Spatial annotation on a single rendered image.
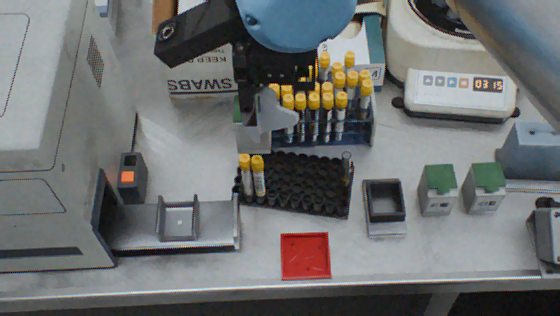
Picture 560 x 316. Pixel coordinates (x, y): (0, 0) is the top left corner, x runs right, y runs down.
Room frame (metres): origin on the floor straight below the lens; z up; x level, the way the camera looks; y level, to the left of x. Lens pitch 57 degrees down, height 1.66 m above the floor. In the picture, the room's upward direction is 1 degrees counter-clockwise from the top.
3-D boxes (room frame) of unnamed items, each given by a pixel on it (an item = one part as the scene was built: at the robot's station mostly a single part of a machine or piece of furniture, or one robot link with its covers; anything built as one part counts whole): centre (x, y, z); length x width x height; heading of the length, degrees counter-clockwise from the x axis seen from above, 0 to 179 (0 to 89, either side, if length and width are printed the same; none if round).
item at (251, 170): (0.47, 0.00, 0.93); 0.17 x 0.09 x 0.11; 80
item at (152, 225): (0.39, 0.18, 0.92); 0.21 x 0.07 x 0.05; 91
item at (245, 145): (0.43, 0.05, 1.08); 0.05 x 0.04 x 0.06; 179
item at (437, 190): (0.43, -0.20, 0.91); 0.05 x 0.04 x 0.07; 1
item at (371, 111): (0.58, -0.02, 0.91); 0.20 x 0.10 x 0.07; 91
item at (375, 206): (0.42, -0.13, 0.89); 0.09 x 0.05 x 0.04; 1
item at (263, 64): (0.43, 0.02, 1.24); 0.09 x 0.08 x 0.12; 89
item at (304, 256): (0.35, -0.01, 0.88); 0.07 x 0.07 x 0.01; 1
